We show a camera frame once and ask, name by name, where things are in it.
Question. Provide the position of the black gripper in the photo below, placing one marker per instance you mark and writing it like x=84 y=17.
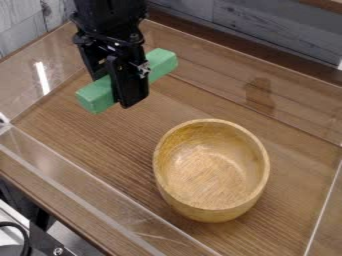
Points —
x=108 y=34

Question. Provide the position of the green rectangular block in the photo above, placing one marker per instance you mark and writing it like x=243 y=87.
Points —
x=96 y=96

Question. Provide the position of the brown wooden bowl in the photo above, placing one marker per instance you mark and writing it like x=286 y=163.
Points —
x=211 y=168

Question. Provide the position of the black equipment base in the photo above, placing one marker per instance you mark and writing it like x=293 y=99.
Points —
x=44 y=245

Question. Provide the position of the clear acrylic tray wall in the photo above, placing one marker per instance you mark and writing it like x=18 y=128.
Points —
x=83 y=165

